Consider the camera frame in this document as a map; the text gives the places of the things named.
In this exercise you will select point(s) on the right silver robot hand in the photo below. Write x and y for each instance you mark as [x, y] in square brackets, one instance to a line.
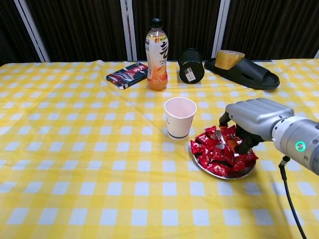
[259, 117]

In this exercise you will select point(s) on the white paper cup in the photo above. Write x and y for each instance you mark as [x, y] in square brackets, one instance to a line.
[179, 124]

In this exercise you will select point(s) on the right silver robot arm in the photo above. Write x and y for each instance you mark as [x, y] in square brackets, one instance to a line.
[306, 134]

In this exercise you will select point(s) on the silver metal plate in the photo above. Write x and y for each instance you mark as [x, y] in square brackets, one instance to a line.
[243, 174]

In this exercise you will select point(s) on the black rubber slipper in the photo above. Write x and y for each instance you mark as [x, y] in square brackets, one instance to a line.
[251, 72]

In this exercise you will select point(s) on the yellow tape roll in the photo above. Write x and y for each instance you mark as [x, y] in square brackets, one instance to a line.
[228, 61]

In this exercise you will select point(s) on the black mesh pen holder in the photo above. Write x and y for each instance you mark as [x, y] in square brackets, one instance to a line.
[190, 72]

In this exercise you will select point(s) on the dark pleated curtain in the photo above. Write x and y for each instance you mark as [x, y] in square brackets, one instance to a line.
[79, 27]
[179, 22]
[274, 25]
[10, 30]

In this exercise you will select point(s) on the orange juice bottle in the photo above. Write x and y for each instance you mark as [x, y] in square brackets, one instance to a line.
[157, 62]

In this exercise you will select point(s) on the dark blue printed box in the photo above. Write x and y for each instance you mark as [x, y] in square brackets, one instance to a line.
[127, 74]

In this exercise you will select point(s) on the yellow checked tablecloth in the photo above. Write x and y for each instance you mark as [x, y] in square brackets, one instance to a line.
[74, 149]

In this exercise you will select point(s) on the white metal frame post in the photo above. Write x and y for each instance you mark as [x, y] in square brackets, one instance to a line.
[220, 29]
[129, 31]
[32, 31]
[317, 54]

